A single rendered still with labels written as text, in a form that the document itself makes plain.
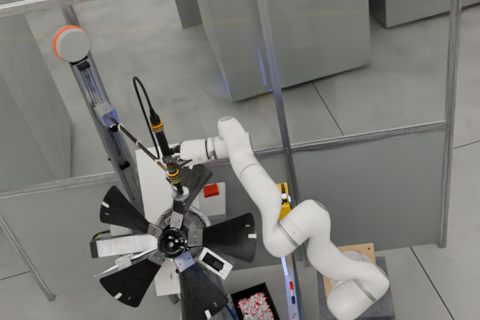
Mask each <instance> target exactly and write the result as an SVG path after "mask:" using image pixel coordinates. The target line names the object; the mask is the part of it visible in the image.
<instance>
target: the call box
mask: <svg viewBox="0 0 480 320"><path fill-rule="evenodd" d="M282 184H284V185H285V191H286V197H284V198H282V192H281V184H277V186H278V188H279V191H280V193H281V199H282V201H283V202H282V204H281V211H280V214H279V218H278V221H280V220H282V219H283V218H284V217H285V216H286V215H287V214H288V213H289V212H290V211H291V209H290V205H289V194H288V188H287V183H282ZM284 199H287V201H288V202H284Z"/></svg>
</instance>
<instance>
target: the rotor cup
mask: <svg viewBox="0 0 480 320"><path fill-rule="evenodd" d="M173 229H175V230H173ZM189 230H190V229H189V228H188V227H187V226H186V225H184V224H183V229H182V230H181V229H177V228H175V227H173V226H171V225H170V224H169V225H168V226H167V227H165V228H164V230H163V232H162V234H161V235H160V236H159V238H158V241H157V247H158V250H159V252H160V253H161V254H162V255H163V256H165V257H166V258H170V259H174V258H176V257H178V256H180V255H181V254H183V253H184V252H186V251H189V250H190V249H191V248H188V232H189ZM186 240H187V242H185V241H186ZM169 242H173V243H174V245H173V246H169Z"/></svg>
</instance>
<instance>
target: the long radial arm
mask: <svg viewBox="0 0 480 320"><path fill-rule="evenodd" d="M157 241H158V239H157V238H155V237H154V236H152V235H150V234H145V233H143V232H136V233H135V234H132V235H125V236H116V237H112V236H108V237H104V238H102V239H99V240H98V241H96V245H97V250H98V255H99V257H104V256H113V255H119V254H128V253H133V252H139V251H148V250H149V249H154V248H156V247H157Z"/></svg>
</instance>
